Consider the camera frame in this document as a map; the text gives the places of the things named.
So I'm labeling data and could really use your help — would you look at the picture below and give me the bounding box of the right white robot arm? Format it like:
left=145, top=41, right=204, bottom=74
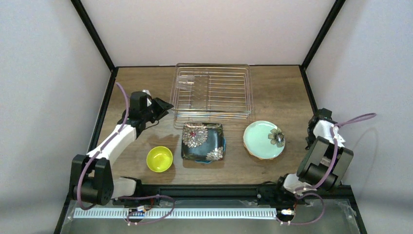
left=281, top=108, right=354, bottom=196

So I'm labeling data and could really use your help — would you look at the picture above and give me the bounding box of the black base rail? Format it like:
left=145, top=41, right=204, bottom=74
left=66, top=184, right=354, bottom=207

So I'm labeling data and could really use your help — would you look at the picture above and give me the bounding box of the black frame post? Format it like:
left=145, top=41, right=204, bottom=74
left=71, top=0, right=115, bottom=72
left=300, top=0, right=346, bottom=70

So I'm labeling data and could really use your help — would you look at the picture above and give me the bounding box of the white slotted cable duct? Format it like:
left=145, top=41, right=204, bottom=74
left=71, top=208, right=277, bottom=219

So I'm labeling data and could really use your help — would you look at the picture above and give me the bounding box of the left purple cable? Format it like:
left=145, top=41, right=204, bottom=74
left=76, top=82, right=176, bottom=226

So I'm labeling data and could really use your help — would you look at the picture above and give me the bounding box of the black floral square plate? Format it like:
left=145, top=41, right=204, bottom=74
left=181, top=122, right=225, bottom=161

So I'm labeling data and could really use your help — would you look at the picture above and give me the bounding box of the right black frame post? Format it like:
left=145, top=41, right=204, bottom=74
left=300, top=0, right=346, bottom=70

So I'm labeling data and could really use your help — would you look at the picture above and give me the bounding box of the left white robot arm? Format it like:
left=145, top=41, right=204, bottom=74
left=69, top=91, right=173, bottom=209

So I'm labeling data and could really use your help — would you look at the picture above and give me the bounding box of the light blue floral plate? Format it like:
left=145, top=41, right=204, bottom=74
left=243, top=120, right=286, bottom=158

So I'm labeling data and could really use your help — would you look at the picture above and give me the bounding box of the blue plate under square plate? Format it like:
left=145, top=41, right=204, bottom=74
left=194, top=138, right=226, bottom=164

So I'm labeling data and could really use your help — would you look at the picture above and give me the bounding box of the clear plastic glass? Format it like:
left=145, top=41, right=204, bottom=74
left=176, top=75, right=195, bottom=91

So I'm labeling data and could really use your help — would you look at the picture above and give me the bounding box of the left black frame post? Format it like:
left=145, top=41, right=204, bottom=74
left=71, top=0, right=115, bottom=72

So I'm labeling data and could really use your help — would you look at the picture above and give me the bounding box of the yellow-green small bowl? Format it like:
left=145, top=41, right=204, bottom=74
left=146, top=146, right=173, bottom=173

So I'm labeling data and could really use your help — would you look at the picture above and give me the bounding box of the metal wire dish rack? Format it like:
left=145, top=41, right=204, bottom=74
left=170, top=63, right=253, bottom=118

